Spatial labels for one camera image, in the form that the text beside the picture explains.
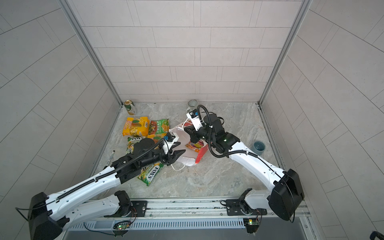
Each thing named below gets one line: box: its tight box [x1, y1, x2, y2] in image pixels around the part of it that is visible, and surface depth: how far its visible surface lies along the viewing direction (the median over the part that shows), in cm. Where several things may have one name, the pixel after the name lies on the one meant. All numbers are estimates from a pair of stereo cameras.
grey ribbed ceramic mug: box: [186, 99, 199, 113], surface depth 108 cm
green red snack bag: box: [149, 119, 170, 135], surface depth 101 cm
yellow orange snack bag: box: [122, 116, 150, 137], surface depth 96 cm
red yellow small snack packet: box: [185, 140, 205, 153], surface depth 89 cm
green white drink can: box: [124, 100, 132, 111], surface depth 104 cm
